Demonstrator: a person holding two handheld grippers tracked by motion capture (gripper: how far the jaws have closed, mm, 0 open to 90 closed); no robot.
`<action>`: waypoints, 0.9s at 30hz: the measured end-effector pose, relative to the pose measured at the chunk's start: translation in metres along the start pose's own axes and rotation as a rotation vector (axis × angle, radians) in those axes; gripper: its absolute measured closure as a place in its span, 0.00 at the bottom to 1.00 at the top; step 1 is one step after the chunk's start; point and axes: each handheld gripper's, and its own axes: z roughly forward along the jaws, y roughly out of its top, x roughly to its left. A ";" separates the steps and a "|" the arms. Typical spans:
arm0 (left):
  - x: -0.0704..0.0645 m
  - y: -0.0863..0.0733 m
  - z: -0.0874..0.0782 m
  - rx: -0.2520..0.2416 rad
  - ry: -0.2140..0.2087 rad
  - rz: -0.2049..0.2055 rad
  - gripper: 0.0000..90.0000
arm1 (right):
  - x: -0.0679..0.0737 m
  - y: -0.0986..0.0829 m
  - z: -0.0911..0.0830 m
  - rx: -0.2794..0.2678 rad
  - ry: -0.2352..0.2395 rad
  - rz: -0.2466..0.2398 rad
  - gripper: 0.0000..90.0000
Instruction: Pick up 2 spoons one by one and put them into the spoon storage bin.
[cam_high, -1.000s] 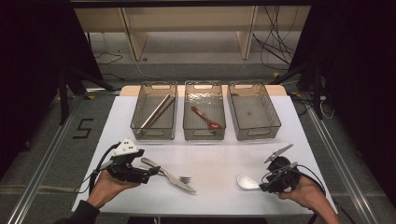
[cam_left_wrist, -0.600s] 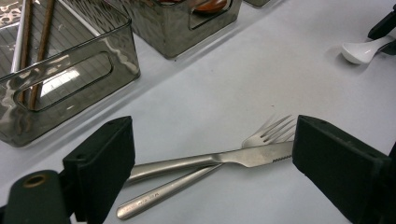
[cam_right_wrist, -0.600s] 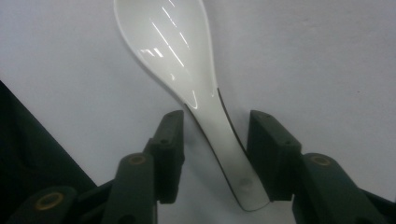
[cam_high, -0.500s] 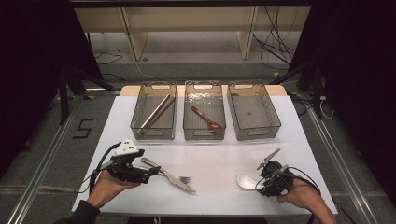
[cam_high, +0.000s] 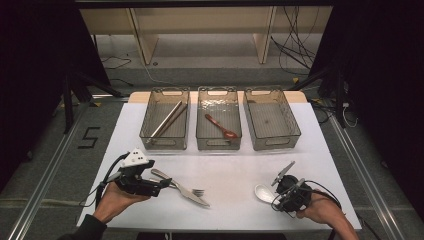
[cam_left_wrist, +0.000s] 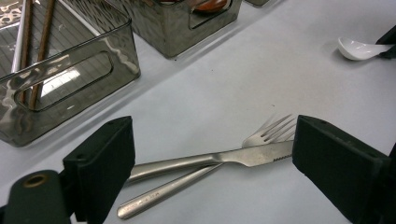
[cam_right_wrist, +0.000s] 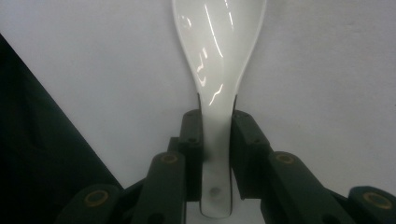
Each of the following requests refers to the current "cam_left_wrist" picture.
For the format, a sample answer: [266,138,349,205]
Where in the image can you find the smoky clear plastic bin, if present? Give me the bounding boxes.
[244,0,271,7]
[0,0,142,148]
[106,0,244,60]

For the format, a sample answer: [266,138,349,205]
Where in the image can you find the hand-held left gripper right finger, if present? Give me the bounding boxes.
[291,114,396,224]

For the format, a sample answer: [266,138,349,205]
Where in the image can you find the white chopstick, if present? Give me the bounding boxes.
[10,0,28,75]

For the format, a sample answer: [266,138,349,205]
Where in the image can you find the steel fork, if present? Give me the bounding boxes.
[116,113,297,220]

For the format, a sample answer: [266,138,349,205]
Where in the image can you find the brown wooden chopstick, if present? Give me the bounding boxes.
[18,0,35,105]
[28,0,57,111]

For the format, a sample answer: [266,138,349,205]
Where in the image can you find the white ceramic spoon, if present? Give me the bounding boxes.
[337,35,395,62]

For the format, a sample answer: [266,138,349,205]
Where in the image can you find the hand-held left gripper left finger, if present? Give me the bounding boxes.
[3,116,136,224]

